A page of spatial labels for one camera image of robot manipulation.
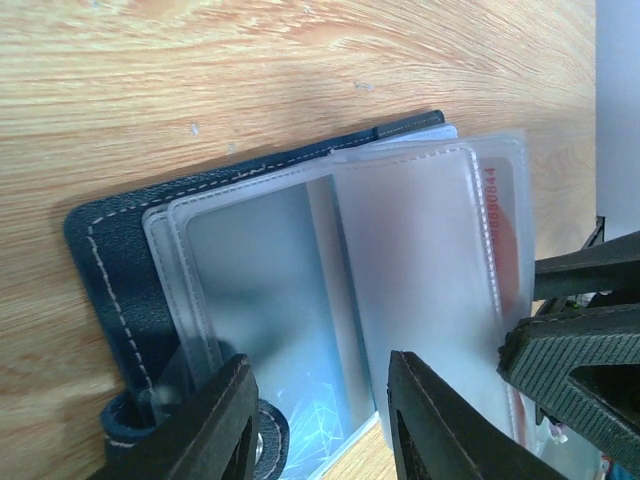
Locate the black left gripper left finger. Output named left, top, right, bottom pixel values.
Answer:
left=91, top=354, right=259, bottom=479

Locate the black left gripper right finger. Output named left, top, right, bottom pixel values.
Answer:
left=387, top=350, right=564, bottom=480

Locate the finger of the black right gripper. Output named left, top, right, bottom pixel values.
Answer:
left=533, top=231, right=639, bottom=300
left=498, top=304, right=639, bottom=460

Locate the red white card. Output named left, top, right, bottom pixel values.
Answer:
left=479, top=155, right=535, bottom=449

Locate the blue leather card holder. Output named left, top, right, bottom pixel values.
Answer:
left=64, top=110, right=535, bottom=479

